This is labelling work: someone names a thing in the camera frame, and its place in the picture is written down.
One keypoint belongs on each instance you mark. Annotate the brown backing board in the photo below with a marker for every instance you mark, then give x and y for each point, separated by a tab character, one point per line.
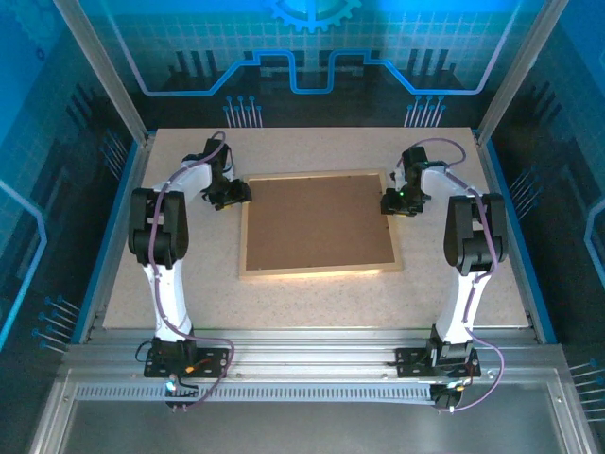
316	222

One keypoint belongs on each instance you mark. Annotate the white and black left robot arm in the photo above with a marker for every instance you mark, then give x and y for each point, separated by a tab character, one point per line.
191	182

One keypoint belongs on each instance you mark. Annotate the aluminium cross rail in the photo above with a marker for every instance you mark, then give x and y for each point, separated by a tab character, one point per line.
307	352

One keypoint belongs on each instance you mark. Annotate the aluminium corner post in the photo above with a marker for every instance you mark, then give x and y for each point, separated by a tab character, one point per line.
101	71
520	71

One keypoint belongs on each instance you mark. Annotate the light wooden picture frame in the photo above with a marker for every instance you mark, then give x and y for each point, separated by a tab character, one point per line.
321	274

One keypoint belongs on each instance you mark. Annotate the grey metal tray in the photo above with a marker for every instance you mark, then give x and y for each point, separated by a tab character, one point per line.
307	425

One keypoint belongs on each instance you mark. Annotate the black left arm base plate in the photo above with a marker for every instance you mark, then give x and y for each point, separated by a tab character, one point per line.
153	366

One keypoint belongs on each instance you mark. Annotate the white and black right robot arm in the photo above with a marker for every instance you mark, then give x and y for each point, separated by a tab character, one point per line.
444	182

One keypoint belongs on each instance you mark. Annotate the black controller module with LED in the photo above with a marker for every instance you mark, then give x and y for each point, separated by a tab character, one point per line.
449	397
175	385

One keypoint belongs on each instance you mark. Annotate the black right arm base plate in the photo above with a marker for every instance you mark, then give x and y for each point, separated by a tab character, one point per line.
406	364

